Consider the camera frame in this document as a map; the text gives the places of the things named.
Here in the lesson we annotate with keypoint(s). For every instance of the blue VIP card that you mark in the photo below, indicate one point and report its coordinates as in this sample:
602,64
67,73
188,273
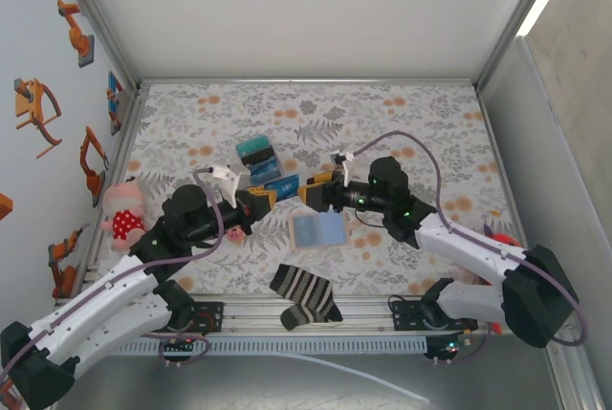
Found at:
284,187
267,170

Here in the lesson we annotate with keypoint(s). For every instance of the clear plastic card box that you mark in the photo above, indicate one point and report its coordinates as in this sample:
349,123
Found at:
246,168

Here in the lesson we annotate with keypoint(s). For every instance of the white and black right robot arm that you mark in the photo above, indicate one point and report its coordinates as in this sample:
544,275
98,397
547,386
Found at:
459,243

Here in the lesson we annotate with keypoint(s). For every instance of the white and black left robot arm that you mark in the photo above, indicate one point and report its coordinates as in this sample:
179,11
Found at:
105,329

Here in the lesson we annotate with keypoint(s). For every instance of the black card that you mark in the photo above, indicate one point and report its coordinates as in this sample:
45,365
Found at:
258,158

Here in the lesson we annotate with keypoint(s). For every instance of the teal card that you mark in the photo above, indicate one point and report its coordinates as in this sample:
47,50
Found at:
253,144

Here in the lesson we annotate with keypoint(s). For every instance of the small pink toy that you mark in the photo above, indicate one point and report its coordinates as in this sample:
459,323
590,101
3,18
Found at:
235,233

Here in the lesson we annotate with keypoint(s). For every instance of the pink plush toy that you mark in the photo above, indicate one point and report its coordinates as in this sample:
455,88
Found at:
124,219

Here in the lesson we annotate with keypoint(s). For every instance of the floral table mat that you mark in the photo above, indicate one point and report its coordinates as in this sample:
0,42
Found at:
382,109

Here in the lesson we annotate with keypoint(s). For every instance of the black and beige striped sock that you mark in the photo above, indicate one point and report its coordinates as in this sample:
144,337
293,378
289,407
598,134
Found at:
306,293

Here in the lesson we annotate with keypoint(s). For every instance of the red toy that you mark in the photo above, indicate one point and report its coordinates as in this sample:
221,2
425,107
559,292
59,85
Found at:
507,239

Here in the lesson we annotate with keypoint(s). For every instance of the black controller board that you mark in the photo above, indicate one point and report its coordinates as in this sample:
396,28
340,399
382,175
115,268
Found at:
177,347
444,350

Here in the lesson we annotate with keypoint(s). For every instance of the aluminium frame rail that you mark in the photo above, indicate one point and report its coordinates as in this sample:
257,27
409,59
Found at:
129,142
258,314
306,81
501,180

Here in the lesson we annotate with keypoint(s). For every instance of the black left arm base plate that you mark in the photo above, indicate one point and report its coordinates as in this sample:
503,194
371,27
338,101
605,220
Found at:
217,307

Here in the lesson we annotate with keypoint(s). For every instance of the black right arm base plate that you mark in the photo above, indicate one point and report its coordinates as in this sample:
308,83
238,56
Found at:
404,319

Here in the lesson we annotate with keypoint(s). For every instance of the blue and orange wall sticker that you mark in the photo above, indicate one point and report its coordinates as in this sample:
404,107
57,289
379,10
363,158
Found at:
114,94

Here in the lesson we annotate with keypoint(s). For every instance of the aluminium frame post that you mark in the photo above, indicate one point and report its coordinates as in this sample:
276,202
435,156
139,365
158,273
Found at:
102,23
511,23

